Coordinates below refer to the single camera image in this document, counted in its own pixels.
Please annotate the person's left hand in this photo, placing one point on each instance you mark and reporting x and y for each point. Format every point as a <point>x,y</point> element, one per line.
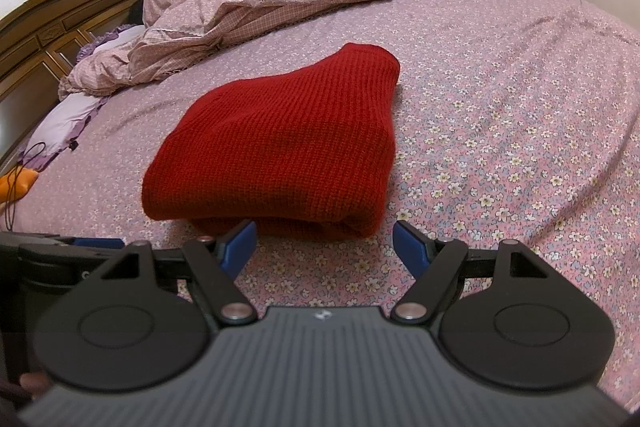
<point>34,384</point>

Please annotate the wooden headboard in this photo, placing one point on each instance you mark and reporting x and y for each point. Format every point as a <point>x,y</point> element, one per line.
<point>55,22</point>

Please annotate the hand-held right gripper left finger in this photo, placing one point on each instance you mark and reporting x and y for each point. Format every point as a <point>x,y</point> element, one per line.
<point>240,247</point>

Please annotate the pink floral bed sheet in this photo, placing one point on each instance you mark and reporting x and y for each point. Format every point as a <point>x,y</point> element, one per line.
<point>500,82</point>

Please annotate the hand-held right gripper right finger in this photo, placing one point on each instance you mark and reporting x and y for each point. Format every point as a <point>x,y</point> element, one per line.
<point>412,247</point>

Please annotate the lavender pillow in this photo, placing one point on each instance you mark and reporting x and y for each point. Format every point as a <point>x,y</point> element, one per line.
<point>65,122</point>

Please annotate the red knit cardigan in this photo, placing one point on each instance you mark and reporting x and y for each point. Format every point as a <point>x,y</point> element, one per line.
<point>280,142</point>

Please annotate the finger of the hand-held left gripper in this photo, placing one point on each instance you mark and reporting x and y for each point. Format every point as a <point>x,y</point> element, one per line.
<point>70,257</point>

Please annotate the purple ruffled cloth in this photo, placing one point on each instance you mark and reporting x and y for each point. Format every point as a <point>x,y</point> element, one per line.
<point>107,39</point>

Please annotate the orange item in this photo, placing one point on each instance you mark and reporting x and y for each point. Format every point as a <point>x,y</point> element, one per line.
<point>22,184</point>

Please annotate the small black clip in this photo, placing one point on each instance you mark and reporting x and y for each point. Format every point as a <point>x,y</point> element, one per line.
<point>74,145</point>

